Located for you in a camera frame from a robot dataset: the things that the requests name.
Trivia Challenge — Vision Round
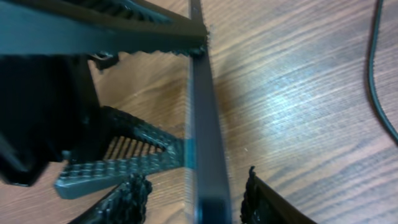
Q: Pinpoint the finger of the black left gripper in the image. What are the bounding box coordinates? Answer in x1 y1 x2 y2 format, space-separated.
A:
54 106 184 199
1 0 208 55

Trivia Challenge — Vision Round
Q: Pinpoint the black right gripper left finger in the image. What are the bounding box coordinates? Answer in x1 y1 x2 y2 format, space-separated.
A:
70 174 152 224

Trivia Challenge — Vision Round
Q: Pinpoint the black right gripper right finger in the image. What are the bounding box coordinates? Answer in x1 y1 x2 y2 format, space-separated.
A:
240 166 316 224

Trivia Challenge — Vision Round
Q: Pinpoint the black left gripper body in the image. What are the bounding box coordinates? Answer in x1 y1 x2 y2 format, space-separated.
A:
1 54 118 186

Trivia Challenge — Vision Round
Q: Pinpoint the blue screen smartphone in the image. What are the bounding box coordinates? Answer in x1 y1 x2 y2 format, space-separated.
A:
183 0 233 224

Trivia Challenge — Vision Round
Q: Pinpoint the black charger cable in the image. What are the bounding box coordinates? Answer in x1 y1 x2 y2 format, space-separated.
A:
368 0 398 146

